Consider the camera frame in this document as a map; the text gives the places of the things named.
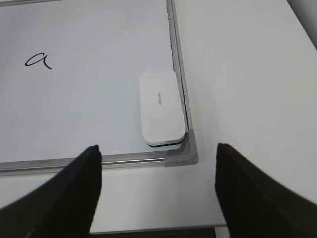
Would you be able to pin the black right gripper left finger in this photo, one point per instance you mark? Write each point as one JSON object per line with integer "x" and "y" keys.
{"x": 63, "y": 207}

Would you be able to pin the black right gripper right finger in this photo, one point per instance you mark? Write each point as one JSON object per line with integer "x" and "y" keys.
{"x": 255, "y": 205}

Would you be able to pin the white whiteboard eraser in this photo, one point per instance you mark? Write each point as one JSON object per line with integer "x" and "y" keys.
{"x": 161, "y": 109}

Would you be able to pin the aluminium framed whiteboard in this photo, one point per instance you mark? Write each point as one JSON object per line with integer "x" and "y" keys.
{"x": 70, "y": 73}

